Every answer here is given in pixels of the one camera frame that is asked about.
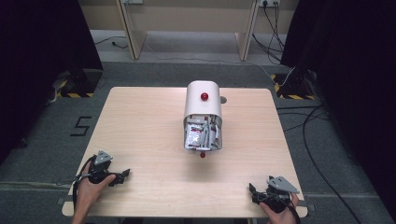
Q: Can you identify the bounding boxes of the person's right hand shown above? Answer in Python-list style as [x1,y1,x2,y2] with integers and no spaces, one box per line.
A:
[259,191,301,224]

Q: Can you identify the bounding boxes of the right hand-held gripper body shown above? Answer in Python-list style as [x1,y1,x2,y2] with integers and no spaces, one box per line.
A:
[257,175,301,215]

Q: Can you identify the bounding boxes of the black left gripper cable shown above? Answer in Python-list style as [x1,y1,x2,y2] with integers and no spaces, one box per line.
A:
[71,154,97,209]

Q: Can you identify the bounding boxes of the long black floor cable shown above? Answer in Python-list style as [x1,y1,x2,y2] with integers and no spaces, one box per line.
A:
[276,104,363,224]

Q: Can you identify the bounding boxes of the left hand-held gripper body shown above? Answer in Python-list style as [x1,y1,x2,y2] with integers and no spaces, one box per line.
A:
[88,150,118,185]

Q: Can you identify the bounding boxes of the person's left hand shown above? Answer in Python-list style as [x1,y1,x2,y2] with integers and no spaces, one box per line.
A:
[74,161,117,209]

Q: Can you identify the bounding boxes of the short black floor cable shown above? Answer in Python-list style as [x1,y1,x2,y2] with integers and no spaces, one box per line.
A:
[93,35,129,50]

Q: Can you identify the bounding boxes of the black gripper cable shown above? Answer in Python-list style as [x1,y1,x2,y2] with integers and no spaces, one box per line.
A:
[71,154,97,209]
[288,201,303,224]

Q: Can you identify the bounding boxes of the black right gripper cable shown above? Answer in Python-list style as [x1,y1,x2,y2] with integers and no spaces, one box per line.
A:
[288,201,303,224]

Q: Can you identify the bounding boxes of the pile of white red packets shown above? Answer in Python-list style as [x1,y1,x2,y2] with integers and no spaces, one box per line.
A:
[184,115,222,151]

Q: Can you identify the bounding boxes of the stand base with striped tape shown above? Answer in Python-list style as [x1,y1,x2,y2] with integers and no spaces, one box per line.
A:
[270,72,318,101]
[51,68,105,99]

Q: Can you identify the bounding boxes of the black socket cables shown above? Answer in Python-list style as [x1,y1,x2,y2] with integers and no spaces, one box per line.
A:
[251,1,287,65]

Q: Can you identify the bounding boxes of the black curtain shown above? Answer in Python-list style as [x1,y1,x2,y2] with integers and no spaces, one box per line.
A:
[0,0,105,166]
[279,0,396,216]

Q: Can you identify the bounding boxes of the white storage box red knobs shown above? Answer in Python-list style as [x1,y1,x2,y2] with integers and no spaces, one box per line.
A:
[182,79,224,159]

